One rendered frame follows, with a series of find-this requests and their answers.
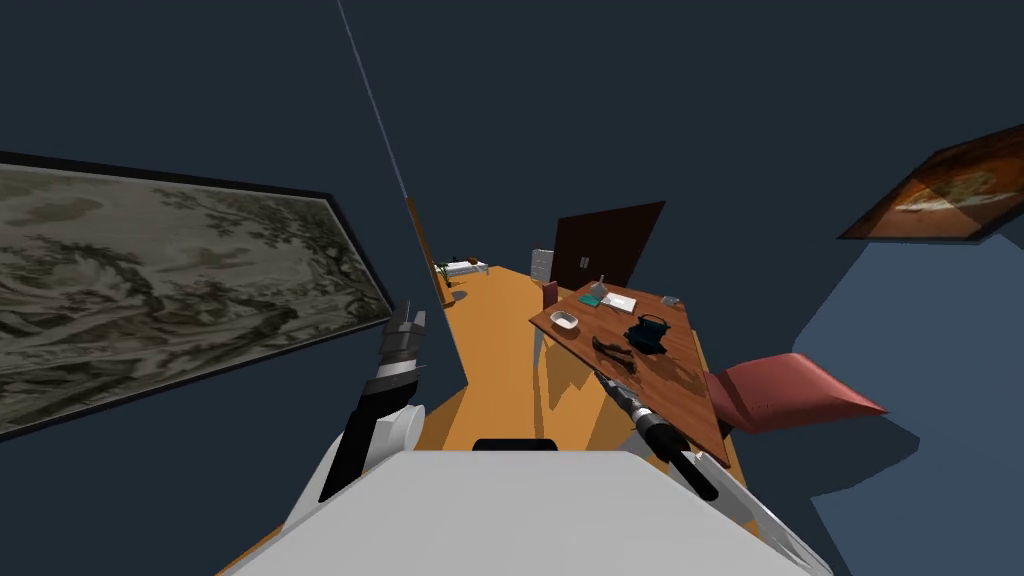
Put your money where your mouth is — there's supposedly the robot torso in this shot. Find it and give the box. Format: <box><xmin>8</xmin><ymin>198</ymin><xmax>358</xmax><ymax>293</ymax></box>
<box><xmin>215</xmin><ymin>437</ymin><xmax>813</xmax><ymax>576</ymax></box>

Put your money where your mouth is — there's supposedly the white low table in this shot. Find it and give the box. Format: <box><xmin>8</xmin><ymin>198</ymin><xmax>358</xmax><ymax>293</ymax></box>
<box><xmin>434</xmin><ymin>255</ymin><xmax>492</xmax><ymax>281</ymax></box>

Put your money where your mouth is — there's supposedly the orange framed picture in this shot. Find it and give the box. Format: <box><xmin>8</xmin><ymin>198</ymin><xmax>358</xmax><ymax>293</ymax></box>
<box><xmin>836</xmin><ymin>123</ymin><xmax>1024</xmax><ymax>245</ymax></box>

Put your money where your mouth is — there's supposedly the grey landscape picture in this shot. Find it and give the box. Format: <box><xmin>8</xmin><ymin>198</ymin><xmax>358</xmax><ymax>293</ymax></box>
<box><xmin>0</xmin><ymin>149</ymin><xmax>396</xmax><ymax>443</ymax></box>

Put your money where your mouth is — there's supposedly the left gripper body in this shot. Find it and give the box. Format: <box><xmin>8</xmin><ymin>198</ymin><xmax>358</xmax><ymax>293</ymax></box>
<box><xmin>379</xmin><ymin>321</ymin><xmax>427</xmax><ymax>379</ymax></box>

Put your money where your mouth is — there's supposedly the dark teal kettle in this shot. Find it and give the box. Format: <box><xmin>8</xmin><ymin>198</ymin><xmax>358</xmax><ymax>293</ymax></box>
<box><xmin>623</xmin><ymin>312</ymin><xmax>671</xmax><ymax>357</ymax></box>

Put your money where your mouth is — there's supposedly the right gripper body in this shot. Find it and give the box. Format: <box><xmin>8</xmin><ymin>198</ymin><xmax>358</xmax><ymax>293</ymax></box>
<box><xmin>601</xmin><ymin>377</ymin><xmax>648</xmax><ymax>421</ymax></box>

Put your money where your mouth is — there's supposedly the dark brown cupboard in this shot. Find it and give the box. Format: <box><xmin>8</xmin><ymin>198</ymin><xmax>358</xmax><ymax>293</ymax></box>
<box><xmin>549</xmin><ymin>200</ymin><xmax>668</xmax><ymax>292</ymax></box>

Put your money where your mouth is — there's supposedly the dark brown curved object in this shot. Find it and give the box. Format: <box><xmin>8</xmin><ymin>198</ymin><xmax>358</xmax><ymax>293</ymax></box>
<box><xmin>591</xmin><ymin>335</ymin><xmax>639</xmax><ymax>376</ymax></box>

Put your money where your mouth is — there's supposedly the brown wooden table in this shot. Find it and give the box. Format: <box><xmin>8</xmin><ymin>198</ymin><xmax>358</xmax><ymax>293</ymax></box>
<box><xmin>527</xmin><ymin>275</ymin><xmax>733</xmax><ymax>470</ymax></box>

